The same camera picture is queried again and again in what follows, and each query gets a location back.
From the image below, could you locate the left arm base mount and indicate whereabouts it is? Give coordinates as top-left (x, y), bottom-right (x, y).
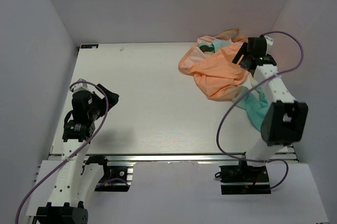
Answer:
top-left (83, 155), bottom-right (131, 192)

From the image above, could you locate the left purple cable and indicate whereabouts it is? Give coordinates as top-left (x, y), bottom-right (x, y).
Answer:
top-left (16, 81), bottom-right (111, 224)

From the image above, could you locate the orange and teal jacket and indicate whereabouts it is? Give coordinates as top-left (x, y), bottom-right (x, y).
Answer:
top-left (179, 28), bottom-right (268, 131)

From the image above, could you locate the blue label sticker left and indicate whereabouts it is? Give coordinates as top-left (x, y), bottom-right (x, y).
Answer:
top-left (80, 44), bottom-right (98, 49)

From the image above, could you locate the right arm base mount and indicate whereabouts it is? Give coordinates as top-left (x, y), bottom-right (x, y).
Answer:
top-left (214, 161), bottom-right (271, 195)

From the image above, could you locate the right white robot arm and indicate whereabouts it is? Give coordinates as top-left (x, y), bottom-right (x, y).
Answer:
top-left (232, 35), bottom-right (308, 181)

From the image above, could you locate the aluminium table edge rail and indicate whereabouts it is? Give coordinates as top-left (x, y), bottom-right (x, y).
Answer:
top-left (47, 150), bottom-right (299, 166)

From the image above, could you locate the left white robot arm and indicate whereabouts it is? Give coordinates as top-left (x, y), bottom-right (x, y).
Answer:
top-left (35, 80), bottom-right (119, 223)

